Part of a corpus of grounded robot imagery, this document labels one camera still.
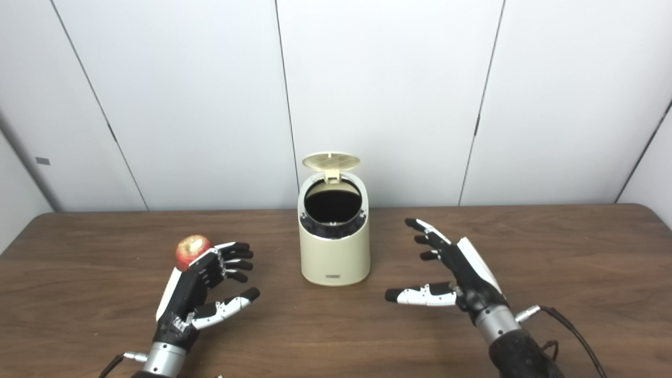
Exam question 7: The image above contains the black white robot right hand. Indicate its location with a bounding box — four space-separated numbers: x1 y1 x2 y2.
385 218 510 326

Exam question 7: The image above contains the black white robot left hand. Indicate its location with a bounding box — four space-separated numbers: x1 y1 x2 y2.
153 241 260 348

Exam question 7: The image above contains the red apple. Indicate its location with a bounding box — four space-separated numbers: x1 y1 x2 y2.
175 235 212 272

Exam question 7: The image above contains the cream-colored round bin lid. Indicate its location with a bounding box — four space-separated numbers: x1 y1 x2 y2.
302 152 362 184

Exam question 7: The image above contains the cream-colored bin body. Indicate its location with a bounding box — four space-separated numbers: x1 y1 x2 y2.
298 171 370 287

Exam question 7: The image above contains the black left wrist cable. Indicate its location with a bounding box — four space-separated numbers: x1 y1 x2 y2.
99 352 149 378

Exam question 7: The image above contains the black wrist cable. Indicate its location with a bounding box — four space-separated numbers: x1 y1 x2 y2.
516 305 610 378
99 352 149 378

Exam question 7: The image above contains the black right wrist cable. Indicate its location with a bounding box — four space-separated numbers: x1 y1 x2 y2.
516 305 610 378

